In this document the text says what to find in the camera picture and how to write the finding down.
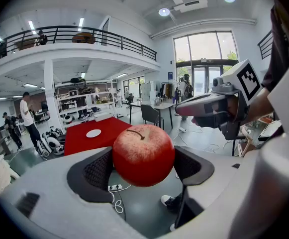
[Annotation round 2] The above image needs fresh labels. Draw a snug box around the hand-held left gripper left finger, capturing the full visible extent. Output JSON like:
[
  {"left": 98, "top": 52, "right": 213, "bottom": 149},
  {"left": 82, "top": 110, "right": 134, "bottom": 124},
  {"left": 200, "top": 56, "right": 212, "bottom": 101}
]
[{"left": 0, "top": 146, "right": 150, "bottom": 239}]

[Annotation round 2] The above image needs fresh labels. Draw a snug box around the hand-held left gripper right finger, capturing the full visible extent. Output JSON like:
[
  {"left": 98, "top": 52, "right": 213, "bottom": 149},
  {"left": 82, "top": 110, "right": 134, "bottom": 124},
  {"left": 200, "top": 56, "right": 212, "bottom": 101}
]
[{"left": 156, "top": 145, "right": 259, "bottom": 239}]

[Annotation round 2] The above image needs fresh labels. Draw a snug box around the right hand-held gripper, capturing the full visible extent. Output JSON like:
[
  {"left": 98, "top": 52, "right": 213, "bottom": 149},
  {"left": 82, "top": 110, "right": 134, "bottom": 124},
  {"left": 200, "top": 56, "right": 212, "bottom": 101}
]
[{"left": 175, "top": 58, "right": 263, "bottom": 140}]

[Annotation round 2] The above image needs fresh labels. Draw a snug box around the red apple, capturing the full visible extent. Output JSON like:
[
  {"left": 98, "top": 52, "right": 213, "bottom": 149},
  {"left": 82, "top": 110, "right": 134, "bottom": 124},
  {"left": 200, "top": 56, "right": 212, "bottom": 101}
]
[{"left": 112, "top": 124, "right": 176, "bottom": 188}]

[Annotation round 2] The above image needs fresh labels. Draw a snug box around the white plate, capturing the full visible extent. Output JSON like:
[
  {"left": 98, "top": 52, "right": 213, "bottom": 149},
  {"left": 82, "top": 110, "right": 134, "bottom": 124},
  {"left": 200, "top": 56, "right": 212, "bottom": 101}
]
[{"left": 86, "top": 129, "right": 102, "bottom": 138}]

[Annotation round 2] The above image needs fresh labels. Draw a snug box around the person's right forearm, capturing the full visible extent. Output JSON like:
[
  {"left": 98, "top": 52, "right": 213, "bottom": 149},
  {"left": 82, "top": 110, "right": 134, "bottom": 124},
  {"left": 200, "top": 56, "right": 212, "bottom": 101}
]
[{"left": 243, "top": 87, "right": 276, "bottom": 124}]

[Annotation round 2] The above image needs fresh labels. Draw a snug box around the person's right hand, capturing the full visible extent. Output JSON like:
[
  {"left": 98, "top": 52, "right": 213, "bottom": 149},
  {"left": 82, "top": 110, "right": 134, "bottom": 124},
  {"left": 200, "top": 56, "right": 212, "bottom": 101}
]
[{"left": 226, "top": 96, "right": 239, "bottom": 120}]

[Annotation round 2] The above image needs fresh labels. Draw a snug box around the glass entrance door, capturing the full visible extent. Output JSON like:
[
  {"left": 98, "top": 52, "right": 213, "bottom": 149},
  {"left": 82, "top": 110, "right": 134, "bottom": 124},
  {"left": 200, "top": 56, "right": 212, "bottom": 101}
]
[{"left": 191, "top": 65, "right": 223, "bottom": 97}]

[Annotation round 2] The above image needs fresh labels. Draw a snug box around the white table with black legs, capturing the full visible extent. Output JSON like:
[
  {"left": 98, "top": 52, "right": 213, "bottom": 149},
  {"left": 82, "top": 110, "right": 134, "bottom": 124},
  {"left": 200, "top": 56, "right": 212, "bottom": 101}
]
[{"left": 129, "top": 101, "right": 175, "bottom": 130}]

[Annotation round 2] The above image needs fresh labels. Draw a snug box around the clothes rack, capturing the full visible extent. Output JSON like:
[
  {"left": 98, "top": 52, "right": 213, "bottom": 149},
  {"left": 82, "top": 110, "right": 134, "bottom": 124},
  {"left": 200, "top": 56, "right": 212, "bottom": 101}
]
[{"left": 159, "top": 81, "right": 178, "bottom": 100}]

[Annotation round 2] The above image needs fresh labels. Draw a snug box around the person's black white shoe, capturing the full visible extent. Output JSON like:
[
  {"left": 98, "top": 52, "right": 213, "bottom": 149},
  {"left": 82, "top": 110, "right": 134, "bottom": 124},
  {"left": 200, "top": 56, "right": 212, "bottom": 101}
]
[{"left": 160, "top": 194, "right": 184, "bottom": 213}]

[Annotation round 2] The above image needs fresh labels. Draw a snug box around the grey chair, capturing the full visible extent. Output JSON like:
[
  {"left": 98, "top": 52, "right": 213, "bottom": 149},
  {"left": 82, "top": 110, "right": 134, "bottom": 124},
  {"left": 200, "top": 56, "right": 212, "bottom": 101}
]
[{"left": 140, "top": 104, "right": 165, "bottom": 129}]

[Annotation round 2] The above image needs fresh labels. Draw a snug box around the wooden chair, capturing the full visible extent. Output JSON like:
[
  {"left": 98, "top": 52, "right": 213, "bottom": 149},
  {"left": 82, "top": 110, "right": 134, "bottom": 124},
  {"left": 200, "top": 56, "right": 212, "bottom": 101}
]
[{"left": 237, "top": 125, "right": 257, "bottom": 158}]

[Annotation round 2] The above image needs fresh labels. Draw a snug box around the white wheeled robot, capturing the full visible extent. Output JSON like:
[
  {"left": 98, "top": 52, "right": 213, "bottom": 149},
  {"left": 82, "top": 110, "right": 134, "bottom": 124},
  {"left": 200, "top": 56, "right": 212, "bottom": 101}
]
[
  {"left": 46, "top": 128, "right": 66, "bottom": 156},
  {"left": 37, "top": 137, "right": 53, "bottom": 160}
]

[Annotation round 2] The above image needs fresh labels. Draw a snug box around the red table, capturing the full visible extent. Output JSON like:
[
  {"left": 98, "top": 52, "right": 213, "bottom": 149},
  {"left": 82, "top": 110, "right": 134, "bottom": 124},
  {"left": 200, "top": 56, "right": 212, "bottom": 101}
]
[{"left": 64, "top": 117, "right": 133, "bottom": 157}]

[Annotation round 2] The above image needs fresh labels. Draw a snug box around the white box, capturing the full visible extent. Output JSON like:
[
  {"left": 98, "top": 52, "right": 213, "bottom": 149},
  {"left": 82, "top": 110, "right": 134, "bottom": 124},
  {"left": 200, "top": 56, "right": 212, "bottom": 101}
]
[{"left": 93, "top": 111, "right": 115, "bottom": 122}]

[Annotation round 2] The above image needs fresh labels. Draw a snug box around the white shelving unit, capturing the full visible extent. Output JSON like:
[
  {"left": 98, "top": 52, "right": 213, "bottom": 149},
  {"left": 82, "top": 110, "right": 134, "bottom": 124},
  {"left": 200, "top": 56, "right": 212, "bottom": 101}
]
[{"left": 55, "top": 80, "right": 118, "bottom": 127}]

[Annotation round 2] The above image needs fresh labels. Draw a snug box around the ceiling air conditioner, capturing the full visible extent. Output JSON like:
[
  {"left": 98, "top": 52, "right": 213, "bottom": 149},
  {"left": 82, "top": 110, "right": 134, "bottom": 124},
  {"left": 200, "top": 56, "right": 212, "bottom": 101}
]
[{"left": 171, "top": 0, "right": 209, "bottom": 14}]

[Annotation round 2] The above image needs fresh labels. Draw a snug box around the round wooden table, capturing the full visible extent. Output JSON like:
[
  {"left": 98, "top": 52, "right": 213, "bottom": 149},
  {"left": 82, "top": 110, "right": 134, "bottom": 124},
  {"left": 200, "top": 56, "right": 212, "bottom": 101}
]
[{"left": 71, "top": 32, "right": 96, "bottom": 45}]

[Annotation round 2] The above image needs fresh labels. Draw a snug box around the black balcony railing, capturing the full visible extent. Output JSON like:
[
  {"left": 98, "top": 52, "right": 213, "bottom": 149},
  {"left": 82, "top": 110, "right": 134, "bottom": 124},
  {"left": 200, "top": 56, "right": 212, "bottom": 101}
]
[{"left": 0, "top": 25, "right": 158, "bottom": 63}]

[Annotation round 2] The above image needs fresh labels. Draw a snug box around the white cable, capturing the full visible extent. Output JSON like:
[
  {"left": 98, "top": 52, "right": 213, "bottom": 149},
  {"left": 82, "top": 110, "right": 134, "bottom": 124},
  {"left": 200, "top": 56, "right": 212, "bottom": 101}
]
[{"left": 108, "top": 184, "right": 133, "bottom": 214}]

